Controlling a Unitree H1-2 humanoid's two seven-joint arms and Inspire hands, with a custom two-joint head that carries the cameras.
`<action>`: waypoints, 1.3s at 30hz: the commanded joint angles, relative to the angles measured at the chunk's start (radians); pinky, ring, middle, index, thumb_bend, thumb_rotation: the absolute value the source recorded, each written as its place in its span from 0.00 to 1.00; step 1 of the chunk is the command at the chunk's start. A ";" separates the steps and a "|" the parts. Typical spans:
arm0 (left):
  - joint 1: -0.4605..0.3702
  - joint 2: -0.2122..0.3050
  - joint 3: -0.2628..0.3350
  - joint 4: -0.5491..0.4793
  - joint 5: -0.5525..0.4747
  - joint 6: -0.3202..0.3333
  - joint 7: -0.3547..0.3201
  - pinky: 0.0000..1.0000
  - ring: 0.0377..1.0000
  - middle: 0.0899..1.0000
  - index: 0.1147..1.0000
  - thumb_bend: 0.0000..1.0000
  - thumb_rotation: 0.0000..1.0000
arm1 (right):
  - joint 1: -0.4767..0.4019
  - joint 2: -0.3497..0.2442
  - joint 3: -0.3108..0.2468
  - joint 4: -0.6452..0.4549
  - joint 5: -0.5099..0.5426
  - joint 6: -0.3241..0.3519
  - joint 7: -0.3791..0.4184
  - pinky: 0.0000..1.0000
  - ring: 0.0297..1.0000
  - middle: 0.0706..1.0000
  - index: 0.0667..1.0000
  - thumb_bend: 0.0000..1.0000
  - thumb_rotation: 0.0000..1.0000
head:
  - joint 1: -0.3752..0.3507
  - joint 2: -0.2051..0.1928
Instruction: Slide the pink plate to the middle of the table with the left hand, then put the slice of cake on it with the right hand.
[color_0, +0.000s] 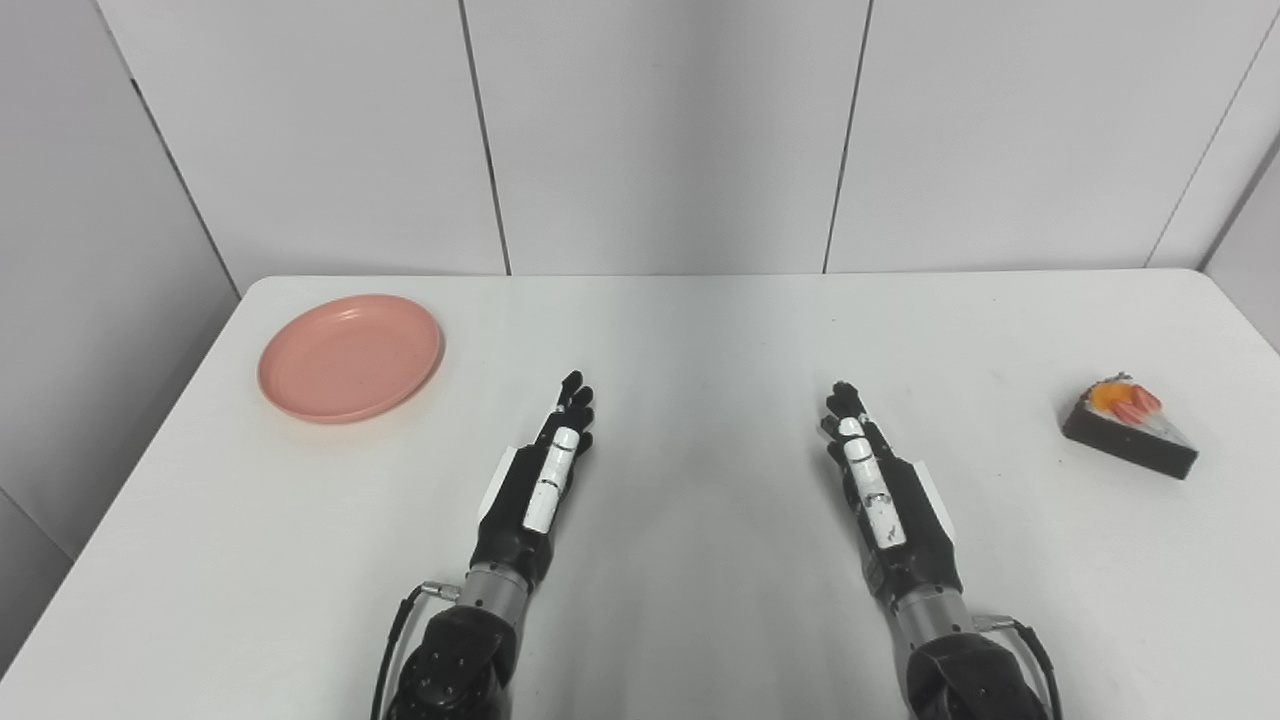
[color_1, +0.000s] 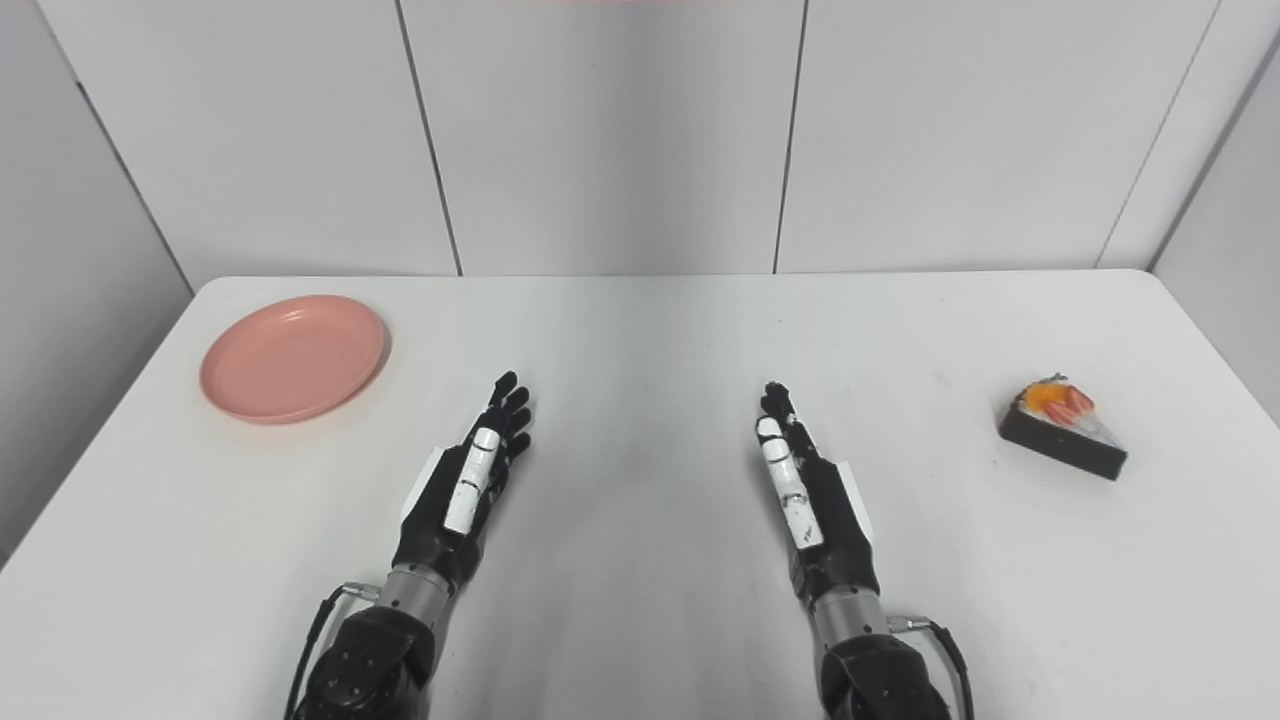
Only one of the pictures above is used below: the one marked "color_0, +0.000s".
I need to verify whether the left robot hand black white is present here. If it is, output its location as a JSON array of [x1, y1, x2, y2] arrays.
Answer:
[[470, 371, 596, 591]]

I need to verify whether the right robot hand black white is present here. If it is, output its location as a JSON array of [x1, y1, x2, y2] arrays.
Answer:
[[821, 381, 964, 605]]

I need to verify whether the pink round plate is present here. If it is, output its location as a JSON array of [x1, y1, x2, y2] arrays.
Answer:
[[257, 294, 445, 425]]

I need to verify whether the chocolate cake slice with fruit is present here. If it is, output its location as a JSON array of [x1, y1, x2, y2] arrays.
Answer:
[[1061, 372, 1200, 481]]

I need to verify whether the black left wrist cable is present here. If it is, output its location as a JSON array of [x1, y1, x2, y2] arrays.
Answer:
[[370, 582, 461, 720]]

